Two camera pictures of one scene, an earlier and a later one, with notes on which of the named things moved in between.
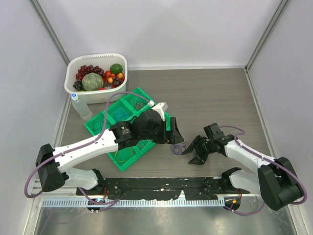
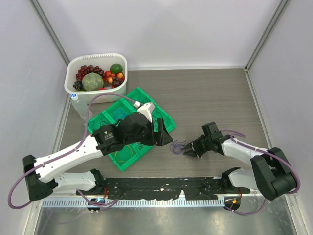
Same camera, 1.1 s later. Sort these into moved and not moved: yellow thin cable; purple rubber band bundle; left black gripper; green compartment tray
Moved: left black gripper
Not moved: purple rubber band bundle; green compartment tray; yellow thin cable
